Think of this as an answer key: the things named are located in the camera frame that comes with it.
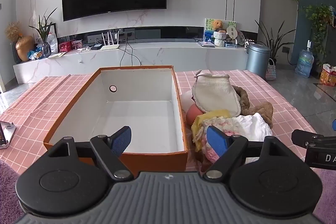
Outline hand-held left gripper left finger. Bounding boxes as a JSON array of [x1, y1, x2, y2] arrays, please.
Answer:
[[47, 126, 134, 181]]

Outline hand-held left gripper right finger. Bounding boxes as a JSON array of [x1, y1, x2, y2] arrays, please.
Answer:
[[203, 125, 291, 181]]

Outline pink white knitted cloth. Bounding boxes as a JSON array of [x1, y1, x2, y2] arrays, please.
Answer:
[[196, 117, 242, 163]]

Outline yellow cloth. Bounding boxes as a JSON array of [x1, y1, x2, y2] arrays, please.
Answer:
[[191, 109, 231, 152]]

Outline orange cardboard box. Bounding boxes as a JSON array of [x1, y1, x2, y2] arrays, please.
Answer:
[[43, 65, 188, 179]]

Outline pink ball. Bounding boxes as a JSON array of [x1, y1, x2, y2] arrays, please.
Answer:
[[186, 105, 204, 126]]

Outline brown plush toy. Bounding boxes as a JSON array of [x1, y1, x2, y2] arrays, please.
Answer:
[[232, 85, 274, 129]]

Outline cream bath mitt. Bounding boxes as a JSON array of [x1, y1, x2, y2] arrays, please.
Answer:
[[191, 70, 241, 118]]

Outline pale round puff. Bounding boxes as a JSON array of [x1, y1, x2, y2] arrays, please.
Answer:
[[181, 91, 196, 112]]

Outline red gift bag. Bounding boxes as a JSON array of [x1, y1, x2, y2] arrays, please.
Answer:
[[319, 63, 336, 87]]

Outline pink checked tablecloth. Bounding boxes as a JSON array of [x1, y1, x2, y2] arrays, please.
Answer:
[[0, 69, 319, 180]]

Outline blue water bottle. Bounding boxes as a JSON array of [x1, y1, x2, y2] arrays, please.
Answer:
[[295, 40, 315, 79]]

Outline woven basket bag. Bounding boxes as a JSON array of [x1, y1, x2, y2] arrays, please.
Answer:
[[266, 58, 278, 81]]

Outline grey metal trash can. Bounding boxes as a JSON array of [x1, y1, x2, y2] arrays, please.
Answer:
[[245, 43, 271, 80]]

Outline white router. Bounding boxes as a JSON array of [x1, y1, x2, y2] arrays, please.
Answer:
[[100, 32, 120, 51]]

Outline long leaf floor plant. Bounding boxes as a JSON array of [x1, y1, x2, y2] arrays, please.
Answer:
[[255, 20, 295, 66]]

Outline marble television cabinet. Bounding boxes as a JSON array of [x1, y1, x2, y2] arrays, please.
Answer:
[[13, 41, 249, 85]]

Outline leafy shelf plant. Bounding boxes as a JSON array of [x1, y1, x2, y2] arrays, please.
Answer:
[[301, 4, 334, 65]]

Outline decorative plate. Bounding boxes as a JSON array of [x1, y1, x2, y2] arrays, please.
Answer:
[[236, 30, 246, 46]]

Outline round paper fan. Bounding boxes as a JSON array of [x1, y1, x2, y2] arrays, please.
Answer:
[[226, 25, 238, 41]]

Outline colourful painting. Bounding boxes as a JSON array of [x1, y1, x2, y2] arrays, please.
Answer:
[[204, 18, 237, 42]]

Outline silver phone stand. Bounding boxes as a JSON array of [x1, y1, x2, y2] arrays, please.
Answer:
[[0, 121, 17, 149]]

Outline brown teddy bear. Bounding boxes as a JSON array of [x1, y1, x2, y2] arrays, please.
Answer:
[[212, 20, 225, 32]]

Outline white printed bag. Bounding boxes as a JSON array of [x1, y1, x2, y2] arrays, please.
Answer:
[[47, 33, 59, 54]]

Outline blue snack packets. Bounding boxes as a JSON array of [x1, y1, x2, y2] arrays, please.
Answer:
[[28, 46, 44, 61]]

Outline green plant in glass vase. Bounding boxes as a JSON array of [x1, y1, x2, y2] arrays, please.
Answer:
[[29, 7, 58, 58]]

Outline gold vase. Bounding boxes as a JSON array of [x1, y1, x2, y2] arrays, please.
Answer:
[[15, 35, 35, 62]]

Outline dried flowers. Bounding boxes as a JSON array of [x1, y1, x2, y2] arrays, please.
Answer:
[[5, 21, 24, 42]]

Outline black cable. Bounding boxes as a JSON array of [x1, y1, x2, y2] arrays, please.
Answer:
[[119, 40, 142, 67]]

